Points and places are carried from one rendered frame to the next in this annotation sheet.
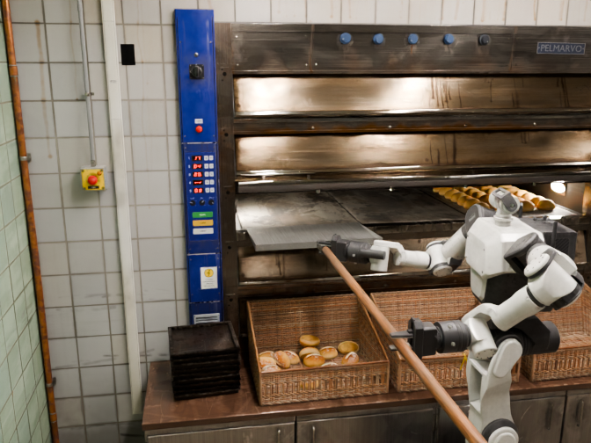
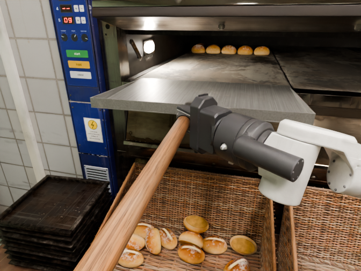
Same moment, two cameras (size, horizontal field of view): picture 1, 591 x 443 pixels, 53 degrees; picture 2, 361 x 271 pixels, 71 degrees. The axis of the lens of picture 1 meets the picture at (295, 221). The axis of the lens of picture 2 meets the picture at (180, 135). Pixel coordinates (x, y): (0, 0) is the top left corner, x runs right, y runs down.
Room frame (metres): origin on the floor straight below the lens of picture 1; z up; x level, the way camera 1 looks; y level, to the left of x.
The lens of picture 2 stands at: (1.88, -0.32, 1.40)
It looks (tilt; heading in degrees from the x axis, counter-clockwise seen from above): 25 degrees down; 24
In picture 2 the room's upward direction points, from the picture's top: straight up
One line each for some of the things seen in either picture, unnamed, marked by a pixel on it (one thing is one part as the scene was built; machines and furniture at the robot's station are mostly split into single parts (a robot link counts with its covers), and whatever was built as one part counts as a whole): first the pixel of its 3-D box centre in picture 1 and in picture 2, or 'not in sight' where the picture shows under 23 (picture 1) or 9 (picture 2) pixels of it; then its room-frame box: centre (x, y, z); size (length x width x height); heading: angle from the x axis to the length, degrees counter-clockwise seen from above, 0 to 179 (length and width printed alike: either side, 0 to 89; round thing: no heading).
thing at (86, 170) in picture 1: (94, 177); not in sight; (2.52, 0.86, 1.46); 0.10 x 0.07 x 0.10; 100
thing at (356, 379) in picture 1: (313, 344); (185, 242); (2.45, -0.08, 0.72); 0.56 x 0.49 x 0.28; 101
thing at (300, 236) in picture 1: (311, 232); (203, 91); (2.60, -0.07, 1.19); 0.55 x 0.36 x 0.03; 101
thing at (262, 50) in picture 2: not in sight; (261, 50); (3.66, -0.10, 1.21); 0.10 x 0.07 x 0.05; 102
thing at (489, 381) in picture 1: (493, 389); not in sight; (1.95, -0.72, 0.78); 0.18 x 0.15 x 0.47; 11
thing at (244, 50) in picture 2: not in sight; (245, 49); (3.65, 0.01, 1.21); 0.10 x 0.07 x 0.06; 103
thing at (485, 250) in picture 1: (516, 262); not in sight; (1.96, -0.76, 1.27); 0.34 x 0.30 x 0.36; 3
